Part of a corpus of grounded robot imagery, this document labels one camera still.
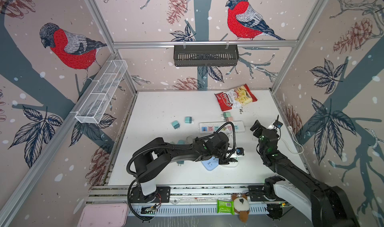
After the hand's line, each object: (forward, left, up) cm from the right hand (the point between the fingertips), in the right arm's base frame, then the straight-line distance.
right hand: (262, 125), depth 84 cm
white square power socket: (-23, +20, +1) cm, 30 cm away
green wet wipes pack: (-38, +23, -13) cm, 46 cm away
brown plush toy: (-38, +15, -11) cm, 42 cm away
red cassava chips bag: (+29, +11, -8) cm, 32 cm away
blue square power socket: (-19, +29, -11) cm, 37 cm away
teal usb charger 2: (-19, +47, -11) cm, 52 cm away
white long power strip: (+5, +29, -11) cm, 31 cm away
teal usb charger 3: (+5, +53, -10) cm, 54 cm away
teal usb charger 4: (+10, +44, -10) cm, 47 cm away
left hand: (-18, +16, -4) cm, 24 cm away
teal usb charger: (-7, +48, -10) cm, 49 cm away
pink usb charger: (+11, +16, -11) cm, 23 cm away
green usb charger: (+16, +18, -11) cm, 26 cm away
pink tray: (-44, +80, -11) cm, 92 cm away
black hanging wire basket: (+49, +47, +16) cm, 69 cm away
